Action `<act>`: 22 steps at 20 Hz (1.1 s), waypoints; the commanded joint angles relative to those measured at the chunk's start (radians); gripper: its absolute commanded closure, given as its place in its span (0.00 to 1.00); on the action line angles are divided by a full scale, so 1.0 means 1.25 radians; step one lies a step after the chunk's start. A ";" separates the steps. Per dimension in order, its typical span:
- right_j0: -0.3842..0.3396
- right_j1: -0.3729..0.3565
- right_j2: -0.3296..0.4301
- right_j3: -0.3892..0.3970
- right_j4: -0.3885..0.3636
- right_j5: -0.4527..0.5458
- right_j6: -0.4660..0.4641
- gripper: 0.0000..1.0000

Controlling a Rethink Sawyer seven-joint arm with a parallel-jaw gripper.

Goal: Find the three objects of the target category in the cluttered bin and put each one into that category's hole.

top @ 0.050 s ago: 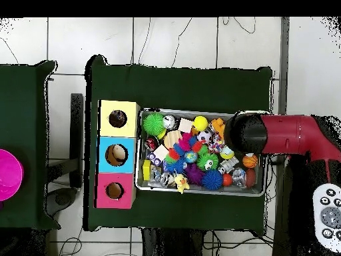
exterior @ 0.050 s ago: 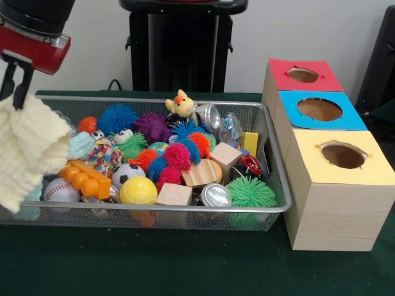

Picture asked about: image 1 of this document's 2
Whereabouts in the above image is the orange plastic compartment tray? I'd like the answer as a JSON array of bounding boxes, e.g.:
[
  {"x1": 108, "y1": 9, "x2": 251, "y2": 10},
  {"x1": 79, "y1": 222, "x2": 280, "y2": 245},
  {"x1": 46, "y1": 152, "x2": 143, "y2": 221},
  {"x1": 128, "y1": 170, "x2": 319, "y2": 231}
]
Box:
[{"x1": 210, "y1": 117, "x2": 226, "y2": 139}]

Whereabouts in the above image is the yellow tennis ball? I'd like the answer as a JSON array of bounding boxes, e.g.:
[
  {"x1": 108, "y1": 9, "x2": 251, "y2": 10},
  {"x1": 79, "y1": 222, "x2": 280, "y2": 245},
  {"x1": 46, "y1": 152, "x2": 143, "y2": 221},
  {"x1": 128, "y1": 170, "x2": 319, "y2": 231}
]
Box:
[{"x1": 192, "y1": 115, "x2": 209, "y2": 132}]

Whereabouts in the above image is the small soccer ball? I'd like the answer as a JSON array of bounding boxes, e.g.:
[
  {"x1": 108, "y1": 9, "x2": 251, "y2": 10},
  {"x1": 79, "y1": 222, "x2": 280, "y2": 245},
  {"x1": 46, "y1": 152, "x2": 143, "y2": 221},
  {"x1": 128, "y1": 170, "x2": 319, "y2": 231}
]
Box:
[{"x1": 196, "y1": 129, "x2": 213, "y2": 144}]

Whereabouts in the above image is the wooden box with three holes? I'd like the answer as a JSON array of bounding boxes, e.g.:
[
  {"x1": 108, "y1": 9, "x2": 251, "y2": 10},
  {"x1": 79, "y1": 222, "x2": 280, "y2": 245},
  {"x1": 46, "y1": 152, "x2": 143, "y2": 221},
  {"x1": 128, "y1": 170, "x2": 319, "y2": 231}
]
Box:
[{"x1": 93, "y1": 99, "x2": 141, "y2": 209}]

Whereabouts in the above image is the green spiky ball with eyes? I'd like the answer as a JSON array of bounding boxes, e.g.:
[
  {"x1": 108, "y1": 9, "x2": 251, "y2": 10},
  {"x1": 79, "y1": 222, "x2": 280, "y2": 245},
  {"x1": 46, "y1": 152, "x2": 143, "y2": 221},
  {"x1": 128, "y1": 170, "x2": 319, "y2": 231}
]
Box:
[{"x1": 196, "y1": 152, "x2": 220, "y2": 171}]

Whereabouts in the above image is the grey stand base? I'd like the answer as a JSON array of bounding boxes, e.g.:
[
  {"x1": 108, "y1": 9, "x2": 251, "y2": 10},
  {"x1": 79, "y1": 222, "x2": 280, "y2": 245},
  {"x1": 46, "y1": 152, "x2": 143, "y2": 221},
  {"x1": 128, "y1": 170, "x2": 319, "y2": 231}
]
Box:
[{"x1": 43, "y1": 187, "x2": 79, "y2": 217}]

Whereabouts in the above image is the large green spiky ball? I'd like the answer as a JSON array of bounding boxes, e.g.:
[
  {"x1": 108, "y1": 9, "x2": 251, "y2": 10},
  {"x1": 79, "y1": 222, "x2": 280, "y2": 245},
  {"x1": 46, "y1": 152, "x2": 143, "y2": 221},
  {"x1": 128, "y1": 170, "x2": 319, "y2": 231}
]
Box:
[{"x1": 143, "y1": 113, "x2": 166, "y2": 137}]

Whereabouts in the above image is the small orange basketball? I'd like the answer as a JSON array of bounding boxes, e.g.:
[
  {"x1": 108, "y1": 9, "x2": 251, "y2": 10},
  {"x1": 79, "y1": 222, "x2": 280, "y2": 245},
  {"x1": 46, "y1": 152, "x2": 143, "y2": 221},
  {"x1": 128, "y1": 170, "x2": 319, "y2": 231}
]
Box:
[{"x1": 242, "y1": 153, "x2": 258, "y2": 169}]

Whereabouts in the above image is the magenta round disc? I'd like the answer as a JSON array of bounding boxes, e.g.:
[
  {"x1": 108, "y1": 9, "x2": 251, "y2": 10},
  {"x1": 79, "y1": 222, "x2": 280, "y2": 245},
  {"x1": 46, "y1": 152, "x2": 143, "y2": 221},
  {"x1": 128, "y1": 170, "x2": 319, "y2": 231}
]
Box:
[{"x1": 0, "y1": 148, "x2": 25, "y2": 202}]

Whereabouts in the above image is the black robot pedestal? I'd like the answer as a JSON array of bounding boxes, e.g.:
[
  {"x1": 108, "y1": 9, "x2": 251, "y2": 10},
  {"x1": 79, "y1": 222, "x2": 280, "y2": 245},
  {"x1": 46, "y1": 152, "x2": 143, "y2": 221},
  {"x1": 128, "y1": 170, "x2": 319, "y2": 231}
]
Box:
[{"x1": 141, "y1": 227, "x2": 206, "y2": 256}]

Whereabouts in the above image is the black upright post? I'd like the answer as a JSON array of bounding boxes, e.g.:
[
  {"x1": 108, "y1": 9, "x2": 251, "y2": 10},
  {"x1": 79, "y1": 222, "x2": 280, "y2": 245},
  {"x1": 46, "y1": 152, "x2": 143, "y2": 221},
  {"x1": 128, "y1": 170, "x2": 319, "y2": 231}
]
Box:
[{"x1": 69, "y1": 93, "x2": 84, "y2": 189}]

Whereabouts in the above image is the yellow plush duck toy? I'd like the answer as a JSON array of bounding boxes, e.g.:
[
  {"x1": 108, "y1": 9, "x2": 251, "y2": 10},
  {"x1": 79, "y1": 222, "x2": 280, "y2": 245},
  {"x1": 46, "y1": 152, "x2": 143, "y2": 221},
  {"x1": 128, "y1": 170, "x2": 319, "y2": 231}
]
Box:
[{"x1": 174, "y1": 173, "x2": 190, "y2": 194}]

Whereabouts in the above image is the shallow wire mesh bin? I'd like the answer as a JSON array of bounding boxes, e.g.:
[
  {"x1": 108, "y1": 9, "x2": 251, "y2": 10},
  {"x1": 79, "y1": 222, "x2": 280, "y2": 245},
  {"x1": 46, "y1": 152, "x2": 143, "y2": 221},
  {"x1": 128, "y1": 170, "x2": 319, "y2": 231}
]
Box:
[{"x1": 134, "y1": 108, "x2": 268, "y2": 197}]

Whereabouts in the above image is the dark green side table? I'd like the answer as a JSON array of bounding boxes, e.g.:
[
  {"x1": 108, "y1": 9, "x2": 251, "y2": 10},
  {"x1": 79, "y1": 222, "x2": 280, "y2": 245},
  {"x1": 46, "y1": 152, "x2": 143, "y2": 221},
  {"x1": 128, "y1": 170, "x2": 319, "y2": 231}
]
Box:
[{"x1": 0, "y1": 60, "x2": 61, "y2": 230}]

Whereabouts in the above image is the dark green table cloth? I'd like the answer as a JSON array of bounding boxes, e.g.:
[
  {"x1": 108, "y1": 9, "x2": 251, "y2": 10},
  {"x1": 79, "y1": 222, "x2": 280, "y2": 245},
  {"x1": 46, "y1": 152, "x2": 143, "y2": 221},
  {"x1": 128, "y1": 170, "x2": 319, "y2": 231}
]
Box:
[{"x1": 83, "y1": 54, "x2": 274, "y2": 232}]

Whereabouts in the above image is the blue spiky ball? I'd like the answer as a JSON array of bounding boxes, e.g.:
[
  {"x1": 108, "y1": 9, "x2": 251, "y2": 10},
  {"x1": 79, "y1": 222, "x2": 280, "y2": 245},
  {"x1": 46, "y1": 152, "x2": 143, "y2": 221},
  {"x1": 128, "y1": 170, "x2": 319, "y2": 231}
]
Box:
[{"x1": 200, "y1": 169, "x2": 224, "y2": 191}]

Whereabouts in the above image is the multicolour spiky caterpillar toy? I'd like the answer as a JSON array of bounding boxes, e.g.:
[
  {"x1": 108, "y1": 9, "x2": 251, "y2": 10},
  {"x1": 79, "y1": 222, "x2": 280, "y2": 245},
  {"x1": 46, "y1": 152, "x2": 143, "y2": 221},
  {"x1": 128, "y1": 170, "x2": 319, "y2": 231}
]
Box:
[{"x1": 165, "y1": 132, "x2": 210, "y2": 165}]

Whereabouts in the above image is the purple spiky ball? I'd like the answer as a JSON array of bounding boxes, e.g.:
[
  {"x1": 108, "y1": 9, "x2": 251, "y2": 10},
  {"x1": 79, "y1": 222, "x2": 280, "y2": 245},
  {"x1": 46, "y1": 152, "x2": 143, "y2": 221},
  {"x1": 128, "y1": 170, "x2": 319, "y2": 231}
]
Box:
[{"x1": 184, "y1": 163, "x2": 205, "y2": 186}]

